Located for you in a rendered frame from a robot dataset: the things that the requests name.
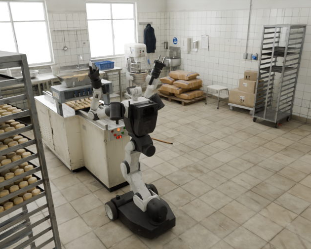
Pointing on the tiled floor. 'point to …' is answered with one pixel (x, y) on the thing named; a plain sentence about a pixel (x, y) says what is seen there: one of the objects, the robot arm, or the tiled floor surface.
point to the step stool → (218, 93)
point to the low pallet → (182, 99)
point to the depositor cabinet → (61, 133)
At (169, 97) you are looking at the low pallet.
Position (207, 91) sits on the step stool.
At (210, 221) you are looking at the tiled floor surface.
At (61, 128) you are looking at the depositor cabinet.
